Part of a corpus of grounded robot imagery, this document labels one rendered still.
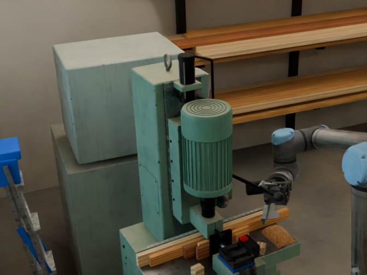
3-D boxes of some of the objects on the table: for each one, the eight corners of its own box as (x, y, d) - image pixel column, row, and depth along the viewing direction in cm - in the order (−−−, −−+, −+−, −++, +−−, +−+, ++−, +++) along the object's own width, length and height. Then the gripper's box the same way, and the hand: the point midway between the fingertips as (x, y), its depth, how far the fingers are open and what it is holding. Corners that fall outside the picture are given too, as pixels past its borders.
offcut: (195, 280, 188) (195, 271, 186) (190, 275, 190) (190, 266, 189) (204, 275, 190) (204, 267, 188) (199, 271, 192) (199, 262, 191)
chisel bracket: (207, 244, 199) (207, 225, 195) (189, 225, 210) (188, 206, 206) (224, 237, 202) (224, 219, 198) (206, 219, 213) (205, 201, 209)
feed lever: (206, 173, 220) (276, 213, 179) (205, 159, 218) (275, 196, 177) (217, 170, 222) (288, 208, 181) (216, 156, 220) (287, 191, 179)
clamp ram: (219, 266, 193) (219, 246, 190) (209, 255, 200) (208, 235, 196) (241, 258, 197) (241, 238, 193) (230, 247, 203) (230, 228, 199)
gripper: (290, 160, 201) (278, 180, 183) (293, 208, 206) (281, 232, 189) (268, 159, 204) (253, 179, 187) (271, 206, 210) (258, 229, 193)
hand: (259, 205), depth 189 cm, fingers open, 14 cm apart
